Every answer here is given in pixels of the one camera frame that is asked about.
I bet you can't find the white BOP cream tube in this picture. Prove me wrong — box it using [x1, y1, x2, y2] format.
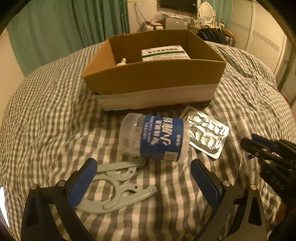
[236, 120, 258, 184]

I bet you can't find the clear jar blue label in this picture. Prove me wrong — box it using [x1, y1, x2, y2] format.
[118, 113, 190, 163]

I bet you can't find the green 999 medicine box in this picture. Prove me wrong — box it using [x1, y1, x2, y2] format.
[141, 45, 190, 62]

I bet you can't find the silver pill blister pack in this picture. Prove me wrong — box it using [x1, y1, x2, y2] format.
[180, 105, 230, 159]

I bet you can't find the grey plastic hanger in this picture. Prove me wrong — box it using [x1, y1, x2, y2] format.
[77, 158, 158, 214]

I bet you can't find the open cardboard box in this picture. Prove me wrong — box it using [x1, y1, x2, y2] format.
[82, 30, 226, 111]

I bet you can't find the white louvered wardrobe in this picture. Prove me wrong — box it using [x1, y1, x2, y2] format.
[231, 0, 289, 75]

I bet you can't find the black bag on chair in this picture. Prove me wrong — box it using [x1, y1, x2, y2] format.
[198, 28, 227, 45]

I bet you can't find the green curtain right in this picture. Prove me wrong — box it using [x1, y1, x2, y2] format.
[202, 0, 232, 29]

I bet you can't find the green curtain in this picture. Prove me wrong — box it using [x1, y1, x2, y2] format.
[202, 0, 232, 29]
[7, 1, 130, 76]

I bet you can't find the white oval vanity mirror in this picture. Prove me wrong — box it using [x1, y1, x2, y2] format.
[199, 2, 214, 24]

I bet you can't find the grey metal cabinet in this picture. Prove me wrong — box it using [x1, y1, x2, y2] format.
[162, 17, 188, 30]

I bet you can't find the white storage unit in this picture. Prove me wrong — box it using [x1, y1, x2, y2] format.
[142, 23, 164, 32]

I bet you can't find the green curtain left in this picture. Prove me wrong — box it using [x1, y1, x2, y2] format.
[7, 1, 130, 76]

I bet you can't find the black wall television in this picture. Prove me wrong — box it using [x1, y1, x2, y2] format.
[160, 0, 197, 13]

